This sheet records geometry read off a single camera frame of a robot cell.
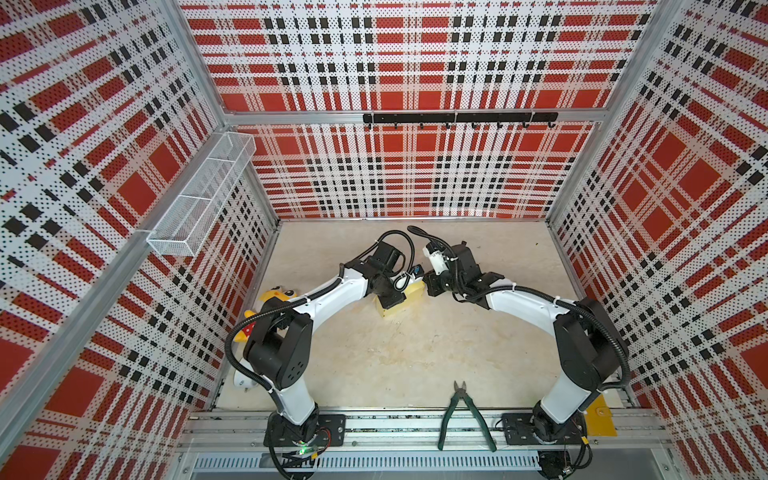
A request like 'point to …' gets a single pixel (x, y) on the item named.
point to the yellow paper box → (413, 294)
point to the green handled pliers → (460, 393)
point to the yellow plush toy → (275, 292)
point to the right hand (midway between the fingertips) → (426, 277)
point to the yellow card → (600, 419)
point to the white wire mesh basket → (187, 222)
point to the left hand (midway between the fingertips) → (398, 290)
